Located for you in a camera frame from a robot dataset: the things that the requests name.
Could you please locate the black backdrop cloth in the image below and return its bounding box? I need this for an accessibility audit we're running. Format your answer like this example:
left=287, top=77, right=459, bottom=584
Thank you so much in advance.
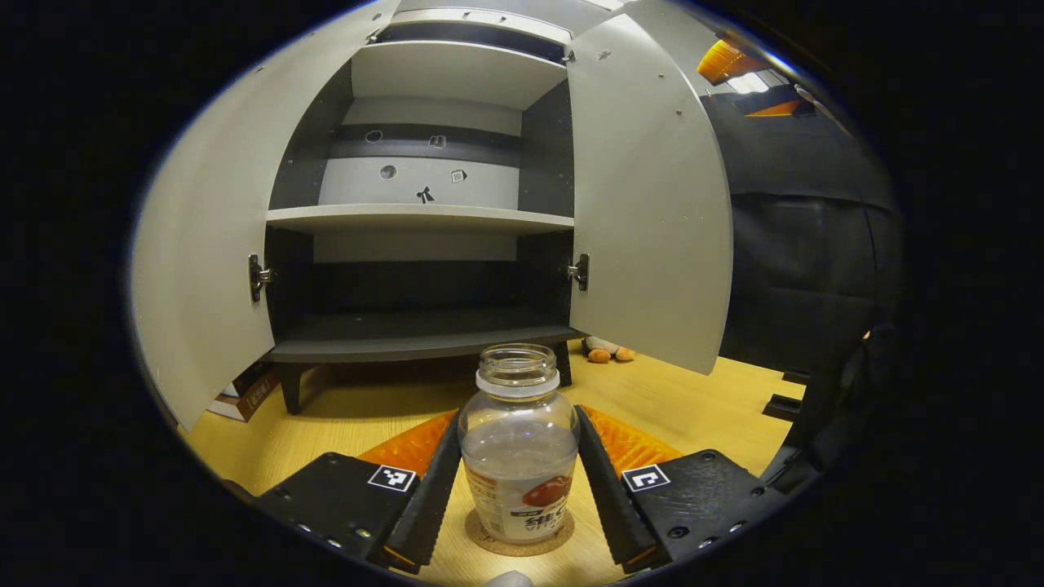
left=701, top=90, right=902, bottom=384

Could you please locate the clear plastic bottle red label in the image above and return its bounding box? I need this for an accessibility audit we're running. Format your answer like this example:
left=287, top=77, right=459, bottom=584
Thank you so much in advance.
left=458, top=343, right=582, bottom=545

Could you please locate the black stand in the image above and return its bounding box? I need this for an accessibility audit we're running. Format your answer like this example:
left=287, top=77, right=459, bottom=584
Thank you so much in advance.
left=763, top=371, right=808, bottom=421

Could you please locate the white and grey cabinet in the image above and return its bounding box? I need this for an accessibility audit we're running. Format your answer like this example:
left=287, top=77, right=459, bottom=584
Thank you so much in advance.
left=265, top=0, right=588, bottom=415

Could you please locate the white and orange plush toy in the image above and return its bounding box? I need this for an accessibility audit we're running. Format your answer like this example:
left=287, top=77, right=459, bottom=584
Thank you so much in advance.
left=583, top=337, right=637, bottom=364

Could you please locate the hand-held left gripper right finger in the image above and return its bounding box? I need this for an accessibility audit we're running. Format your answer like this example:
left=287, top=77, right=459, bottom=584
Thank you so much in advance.
left=573, top=405, right=788, bottom=573

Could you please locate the brown and white box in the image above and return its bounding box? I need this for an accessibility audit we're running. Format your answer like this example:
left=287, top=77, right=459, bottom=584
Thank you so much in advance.
left=208, top=363, right=278, bottom=422

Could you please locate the white cabinet door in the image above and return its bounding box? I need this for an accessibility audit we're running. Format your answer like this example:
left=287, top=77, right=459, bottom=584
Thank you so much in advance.
left=130, top=0, right=400, bottom=431
left=567, top=12, right=733, bottom=376

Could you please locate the white cabinet shelf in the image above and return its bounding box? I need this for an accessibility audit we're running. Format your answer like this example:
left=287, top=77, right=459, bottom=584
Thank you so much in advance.
left=267, top=204, right=574, bottom=236

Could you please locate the round cork coaster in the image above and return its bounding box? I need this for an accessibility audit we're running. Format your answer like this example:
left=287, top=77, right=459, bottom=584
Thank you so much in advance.
left=465, top=507, right=576, bottom=558

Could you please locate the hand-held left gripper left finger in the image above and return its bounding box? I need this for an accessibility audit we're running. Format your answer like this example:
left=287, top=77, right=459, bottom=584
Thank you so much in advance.
left=257, top=410, right=463, bottom=572

